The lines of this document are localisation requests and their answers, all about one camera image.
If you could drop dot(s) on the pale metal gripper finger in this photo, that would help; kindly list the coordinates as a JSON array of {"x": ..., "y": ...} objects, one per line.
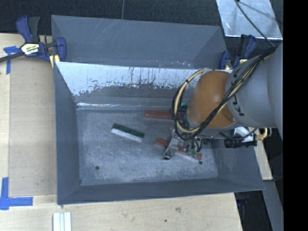
[
  {"x": 169, "y": 156},
  {"x": 166, "y": 151}
]

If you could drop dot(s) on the red-brown flat block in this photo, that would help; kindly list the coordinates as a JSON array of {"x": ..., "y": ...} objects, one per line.
[
  {"x": 157, "y": 114},
  {"x": 161, "y": 142}
]

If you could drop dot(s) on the dark green flat block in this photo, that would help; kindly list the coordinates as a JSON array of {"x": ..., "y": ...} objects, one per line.
[{"x": 128, "y": 132}]

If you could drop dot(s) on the grey metal bin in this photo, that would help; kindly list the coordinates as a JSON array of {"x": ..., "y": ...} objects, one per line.
[{"x": 134, "y": 42}]

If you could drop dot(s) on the black cylinder on white bracket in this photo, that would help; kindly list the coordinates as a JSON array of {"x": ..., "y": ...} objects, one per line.
[{"x": 237, "y": 143}]

